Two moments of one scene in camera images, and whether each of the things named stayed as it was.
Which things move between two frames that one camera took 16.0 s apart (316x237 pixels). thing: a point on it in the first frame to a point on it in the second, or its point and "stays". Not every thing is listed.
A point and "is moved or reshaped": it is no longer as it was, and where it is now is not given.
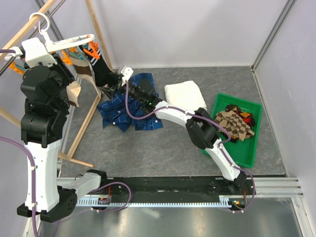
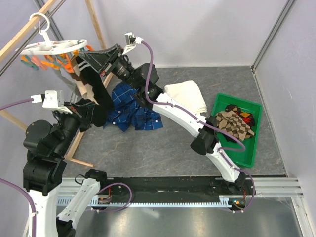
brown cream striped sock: (84, 71) to (87, 90)
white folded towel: (186, 95) stays
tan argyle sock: (234, 124) stays
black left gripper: (61, 67) to (83, 111)
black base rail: (241, 193) stays
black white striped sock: (103, 76) is moved or reshaped
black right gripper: (119, 87) to (101, 60)
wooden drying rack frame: (11, 117) stays
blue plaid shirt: (113, 111) stays
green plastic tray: (243, 152) stays
